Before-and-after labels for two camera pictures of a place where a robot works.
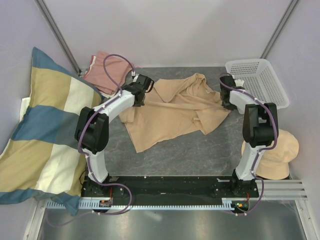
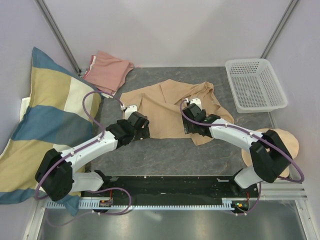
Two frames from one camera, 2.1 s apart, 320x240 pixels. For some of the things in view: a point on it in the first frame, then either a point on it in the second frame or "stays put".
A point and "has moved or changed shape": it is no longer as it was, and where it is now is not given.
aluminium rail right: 281,190 stays put
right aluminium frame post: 293,3 stays put
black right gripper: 229,106 to 187,127
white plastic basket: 260,80 stays put
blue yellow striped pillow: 42,157 stays put
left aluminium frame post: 59,33 stays put
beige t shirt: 168,105 has moved or changed shape
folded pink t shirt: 117,67 stays put
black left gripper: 139,104 to 143,133
